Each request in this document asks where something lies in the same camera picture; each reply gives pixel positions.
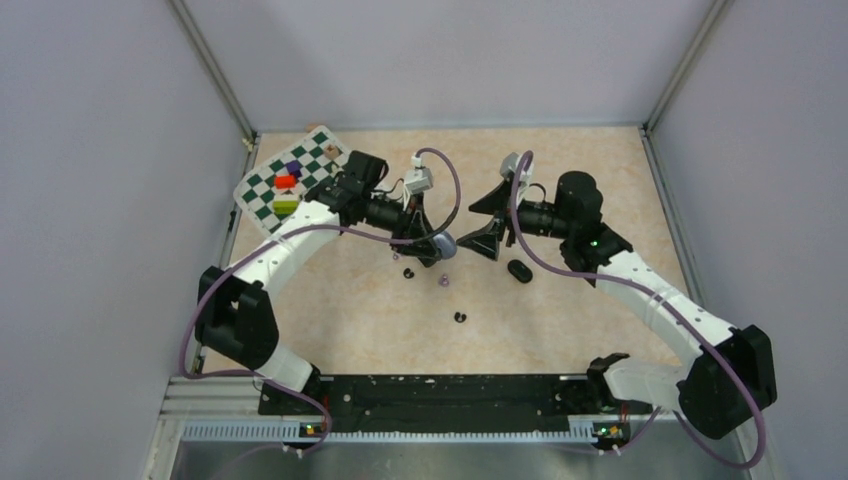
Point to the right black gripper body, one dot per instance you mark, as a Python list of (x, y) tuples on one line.
[(537, 219)]

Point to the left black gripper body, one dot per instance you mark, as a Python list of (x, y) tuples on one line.
[(412, 215)]

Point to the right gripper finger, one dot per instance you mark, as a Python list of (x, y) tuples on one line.
[(494, 202), (485, 241)]

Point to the lavender earbud charging case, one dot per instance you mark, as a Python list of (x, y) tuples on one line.
[(445, 245)]

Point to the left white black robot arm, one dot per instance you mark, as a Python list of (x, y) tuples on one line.
[(235, 316)]

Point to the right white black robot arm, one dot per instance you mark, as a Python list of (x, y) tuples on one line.
[(726, 374)]

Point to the black earbud charging case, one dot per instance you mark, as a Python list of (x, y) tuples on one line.
[(520, 271)]

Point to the wooden cube piece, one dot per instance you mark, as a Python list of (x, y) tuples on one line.
[(332, 152)]

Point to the green white chessboard mat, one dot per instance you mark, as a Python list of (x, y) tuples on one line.
[(271, 190)]

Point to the purple block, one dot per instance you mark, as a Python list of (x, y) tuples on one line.
[(294, 168)]

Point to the lime green block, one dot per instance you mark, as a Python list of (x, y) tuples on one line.
[(285, 205)]

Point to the red block upper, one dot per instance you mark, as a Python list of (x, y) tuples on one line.
[(285, 182)]

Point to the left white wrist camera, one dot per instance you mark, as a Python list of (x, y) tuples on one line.
[(418, 178)]

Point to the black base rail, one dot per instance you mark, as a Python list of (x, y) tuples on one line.
[(444, 404)]

